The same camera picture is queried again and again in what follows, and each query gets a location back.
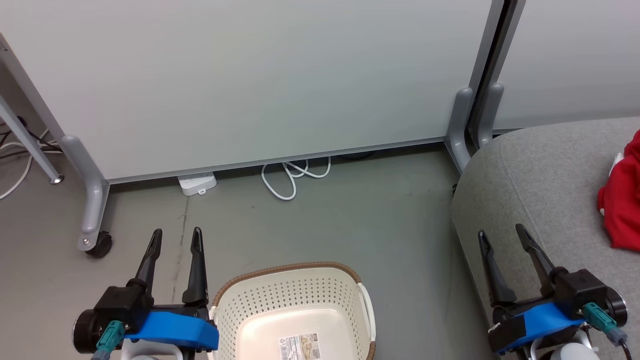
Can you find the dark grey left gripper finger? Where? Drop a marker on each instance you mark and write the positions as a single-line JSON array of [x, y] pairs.
[[149, 265], [197, 280]]

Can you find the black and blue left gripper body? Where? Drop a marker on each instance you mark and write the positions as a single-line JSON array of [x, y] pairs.
[[170, 327]]

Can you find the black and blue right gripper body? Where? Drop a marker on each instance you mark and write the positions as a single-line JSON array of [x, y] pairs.
[[550, 317]]

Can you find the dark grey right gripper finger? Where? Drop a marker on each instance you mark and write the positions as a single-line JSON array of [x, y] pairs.
[[497, 287], [542, 270]]

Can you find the red and white garment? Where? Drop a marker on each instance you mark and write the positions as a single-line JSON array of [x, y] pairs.
[[625, 210]]

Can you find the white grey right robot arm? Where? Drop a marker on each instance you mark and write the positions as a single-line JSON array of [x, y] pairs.
[[570, 352]]

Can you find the cream perforated laundry basket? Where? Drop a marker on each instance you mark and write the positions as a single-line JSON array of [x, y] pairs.
[[295, 295]]

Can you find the printed sticker inside basket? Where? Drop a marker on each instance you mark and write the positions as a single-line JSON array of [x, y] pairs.
[[299, 347]]

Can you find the black caster wheel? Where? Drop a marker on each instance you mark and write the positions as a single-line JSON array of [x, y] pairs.
[[102, 245]]

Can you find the grey fabric sofa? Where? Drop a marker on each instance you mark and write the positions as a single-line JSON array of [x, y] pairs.
[[540, 190]]

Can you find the curved grey partition leg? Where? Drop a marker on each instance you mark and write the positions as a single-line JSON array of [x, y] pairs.
[[92, 200]]

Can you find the white power strip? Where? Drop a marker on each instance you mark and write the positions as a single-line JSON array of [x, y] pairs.
[[197, 183]]

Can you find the grey partition foot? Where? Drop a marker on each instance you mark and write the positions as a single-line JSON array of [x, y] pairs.
[[489, 115], [457, 130]]

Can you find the thin grey table leg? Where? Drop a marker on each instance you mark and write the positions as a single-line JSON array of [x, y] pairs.
[[30, 142]]

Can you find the wide white partition panel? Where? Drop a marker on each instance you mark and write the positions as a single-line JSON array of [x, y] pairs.
[[250, 80]]

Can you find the narrow white partition panel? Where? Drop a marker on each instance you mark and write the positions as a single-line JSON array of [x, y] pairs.
[[575, 60]]

